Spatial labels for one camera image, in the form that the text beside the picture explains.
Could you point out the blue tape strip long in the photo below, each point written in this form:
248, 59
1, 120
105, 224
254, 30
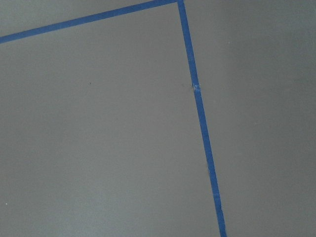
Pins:
202, 118

